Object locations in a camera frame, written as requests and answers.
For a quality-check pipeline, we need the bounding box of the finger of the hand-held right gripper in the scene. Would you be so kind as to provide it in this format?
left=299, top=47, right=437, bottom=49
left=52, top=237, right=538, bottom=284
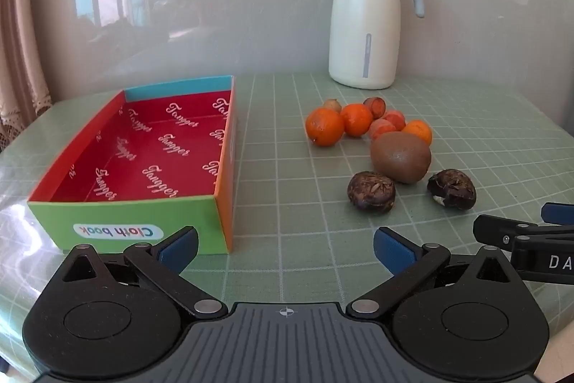
left=473, top=214, right=574, bottom=251
left=541, top=202, right=574, bottom=226

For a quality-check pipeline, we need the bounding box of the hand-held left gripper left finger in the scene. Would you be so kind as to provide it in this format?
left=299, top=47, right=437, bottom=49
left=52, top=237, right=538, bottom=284
left=60, top=226, right=229, bottom=319

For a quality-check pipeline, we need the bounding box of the beige lace curtain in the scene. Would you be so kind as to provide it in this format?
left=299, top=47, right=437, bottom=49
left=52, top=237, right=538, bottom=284
left=0, top=0, right=53, bottom=150

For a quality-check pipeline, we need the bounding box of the white thermos jug grey lid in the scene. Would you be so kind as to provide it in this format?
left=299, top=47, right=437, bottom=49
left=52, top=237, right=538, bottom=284
left=329, top=0, right=425, bottom=90

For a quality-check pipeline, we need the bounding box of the small brown orange-cut fruit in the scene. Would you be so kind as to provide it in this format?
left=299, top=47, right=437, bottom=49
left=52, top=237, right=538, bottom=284
left=363, top=97, right=387, bottom=120

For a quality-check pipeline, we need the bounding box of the brown kiwi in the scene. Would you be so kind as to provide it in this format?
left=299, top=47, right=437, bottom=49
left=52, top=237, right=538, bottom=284
left=370, top=131, right=432, bottom=185

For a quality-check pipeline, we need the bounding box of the colourful cardboard box red inside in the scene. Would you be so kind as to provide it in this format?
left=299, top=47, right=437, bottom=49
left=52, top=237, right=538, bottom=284
left=27, top=74, right=237, bottom=256

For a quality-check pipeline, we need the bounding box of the orange tangerine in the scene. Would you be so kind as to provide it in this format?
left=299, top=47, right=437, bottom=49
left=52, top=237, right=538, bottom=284
left=401, top=120, right=433, bottom=146
left=305, top=107, right=345, bottom=148
left=340, top=102, right=374, bottom=138

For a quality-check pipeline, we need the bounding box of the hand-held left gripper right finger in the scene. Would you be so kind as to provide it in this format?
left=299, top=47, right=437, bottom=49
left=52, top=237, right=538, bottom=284
left=346, top=227, right=516, bottom=319

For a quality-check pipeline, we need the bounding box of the small peeled orange fruit piece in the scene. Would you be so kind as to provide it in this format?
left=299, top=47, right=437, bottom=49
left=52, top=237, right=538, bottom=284
left=382, top=110, right=406, bottom=131
left=368, top=118, right=397, bottom=140

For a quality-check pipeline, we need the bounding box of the dark brown water chestnut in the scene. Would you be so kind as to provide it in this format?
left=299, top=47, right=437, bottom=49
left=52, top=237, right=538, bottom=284
left=348, top=171, right=396, bottom=212
left=427, top=169, right=477, bottom=211

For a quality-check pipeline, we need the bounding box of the green checked tablecloth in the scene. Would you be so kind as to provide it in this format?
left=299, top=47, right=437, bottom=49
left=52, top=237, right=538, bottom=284
left=0, top=71, right=574, bottom=383

